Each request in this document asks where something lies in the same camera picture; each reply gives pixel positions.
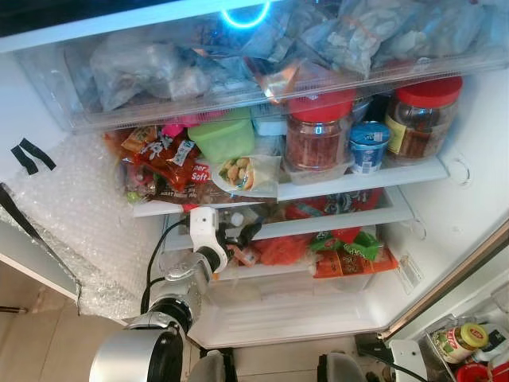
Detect red plastic container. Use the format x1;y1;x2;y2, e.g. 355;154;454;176
455;362;509;382

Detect grey robot leg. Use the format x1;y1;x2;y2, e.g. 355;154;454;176
187;350;235;382
318;352;368;382

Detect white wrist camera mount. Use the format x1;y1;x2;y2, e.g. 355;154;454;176
189;207;229;271
390;340;430;382

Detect blue white yoghurt cup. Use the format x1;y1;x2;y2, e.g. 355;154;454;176
350;121;392;174

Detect red mesh bag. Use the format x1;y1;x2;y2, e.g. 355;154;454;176
254;235;311;267

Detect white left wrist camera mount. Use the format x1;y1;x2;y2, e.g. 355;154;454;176
189;207;229;271

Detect white open fridge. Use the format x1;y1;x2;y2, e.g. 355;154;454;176
0;0;509;382

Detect orange snack pack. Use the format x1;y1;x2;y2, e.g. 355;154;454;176
312;243;398;279

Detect black tape strips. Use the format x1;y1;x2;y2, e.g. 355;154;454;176
10;138;56;176

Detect red printed snack pack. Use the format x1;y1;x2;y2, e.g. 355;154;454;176
119;127;212;192

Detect white fridge shelf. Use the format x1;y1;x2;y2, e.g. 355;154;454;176
131;157;450;217

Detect green snack pack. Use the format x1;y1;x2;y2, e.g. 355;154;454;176
310;229;383;262

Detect clear bubble wrap sheet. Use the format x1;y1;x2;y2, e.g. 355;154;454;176
12;131;172;319

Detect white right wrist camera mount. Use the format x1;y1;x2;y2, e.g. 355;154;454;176
390;340;430;382

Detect grey robot left leg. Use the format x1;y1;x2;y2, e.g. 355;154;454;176
187;350;235;382

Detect clear bag of white nuts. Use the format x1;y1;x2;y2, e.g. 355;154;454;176
338;0;446;76

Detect red lid jar red contents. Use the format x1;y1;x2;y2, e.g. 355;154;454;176
284;89;356;172

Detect grey robot right leg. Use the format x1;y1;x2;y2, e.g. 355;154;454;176
318;352;368;382

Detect green plastic container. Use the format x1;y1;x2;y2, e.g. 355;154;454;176
188;109;256;164

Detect clear pack of fish balls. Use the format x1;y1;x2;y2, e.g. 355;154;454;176
213;154;281;198

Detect clear fridge drawer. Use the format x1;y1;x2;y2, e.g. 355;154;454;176
16;0;509;132

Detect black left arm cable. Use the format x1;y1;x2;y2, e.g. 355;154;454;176
142;216;192;315

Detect red lid jar yellow label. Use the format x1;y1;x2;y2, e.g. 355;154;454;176
386;76;464;164

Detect yellow lid glass jar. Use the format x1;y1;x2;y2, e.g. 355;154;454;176
433;322;490;364

